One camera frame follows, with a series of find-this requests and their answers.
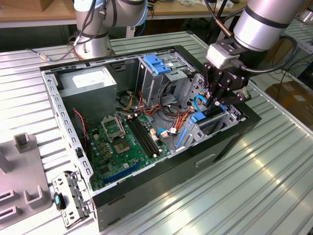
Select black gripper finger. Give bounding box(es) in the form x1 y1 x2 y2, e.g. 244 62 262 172
214 91 246 109
203 62 222 114

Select blue disk data wire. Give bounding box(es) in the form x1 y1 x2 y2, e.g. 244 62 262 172
193 94 227 113

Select hard disk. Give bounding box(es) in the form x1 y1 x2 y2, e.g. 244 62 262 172
175 111 227 150

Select orange red disk power wire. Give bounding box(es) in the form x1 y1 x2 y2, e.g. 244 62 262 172
178 93 213 134

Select metal disk bay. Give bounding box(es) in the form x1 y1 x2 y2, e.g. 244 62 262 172
175 73 246 154

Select blue drive cage latch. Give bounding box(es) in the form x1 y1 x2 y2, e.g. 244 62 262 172
144 55 172 76

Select metal optical drive cage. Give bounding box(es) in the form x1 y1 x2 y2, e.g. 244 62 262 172
136 52 198 110

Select brown cardboard box with labels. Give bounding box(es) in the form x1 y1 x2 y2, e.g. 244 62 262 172
265 82 313 123

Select wooden desk white legs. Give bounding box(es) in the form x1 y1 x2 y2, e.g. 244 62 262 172
0 0 295 47

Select black RAM slot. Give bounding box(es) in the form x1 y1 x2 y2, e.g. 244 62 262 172
132 116 158 157
129 117 155 158
126 117 152 159
135 115 161 155

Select metal slatted side table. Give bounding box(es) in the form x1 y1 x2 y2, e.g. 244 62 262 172
276 17 313 54

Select CPU socket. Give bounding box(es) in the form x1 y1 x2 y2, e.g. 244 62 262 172
112 139 132 155

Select black open PC case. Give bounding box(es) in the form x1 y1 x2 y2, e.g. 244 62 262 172
39 45 262 232

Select metal socket cover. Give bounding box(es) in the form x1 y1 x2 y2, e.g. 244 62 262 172
100 115 126 141

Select green motherboard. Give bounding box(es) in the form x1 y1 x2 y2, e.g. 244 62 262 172
87 114 172 191

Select grey power supply unit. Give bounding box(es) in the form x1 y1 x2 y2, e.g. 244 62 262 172
58 66 118 125

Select blue expansion slot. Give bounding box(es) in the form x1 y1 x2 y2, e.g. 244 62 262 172
102 160 142 186

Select metal expansion card retainer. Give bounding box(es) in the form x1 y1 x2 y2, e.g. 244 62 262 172
51 171 95 230

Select plain brown cardboard box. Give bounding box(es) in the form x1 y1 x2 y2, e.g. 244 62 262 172
14 0 53 12

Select grey parts rack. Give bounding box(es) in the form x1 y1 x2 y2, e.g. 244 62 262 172
0 132 54 222

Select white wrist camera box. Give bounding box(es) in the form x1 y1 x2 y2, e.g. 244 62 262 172
205 43 242 70

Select black camera cable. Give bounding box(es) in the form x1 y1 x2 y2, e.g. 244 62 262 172
229 35 298 73

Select black wire loop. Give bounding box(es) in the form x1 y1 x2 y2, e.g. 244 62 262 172
158 80 183 117

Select blue data wire white plug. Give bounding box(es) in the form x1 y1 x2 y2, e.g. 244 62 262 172
156 127 178 140

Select orange red wire bundle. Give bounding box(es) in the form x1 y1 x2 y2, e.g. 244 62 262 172
138 90 188 118

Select yellow black power wire bundle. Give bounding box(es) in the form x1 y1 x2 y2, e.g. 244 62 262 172
117 94 137 111

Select red black twisted fan wire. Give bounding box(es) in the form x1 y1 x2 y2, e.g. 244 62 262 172
72 109 88 149

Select black cable metal plug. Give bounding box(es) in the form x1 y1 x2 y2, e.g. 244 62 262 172
25 31 84 61

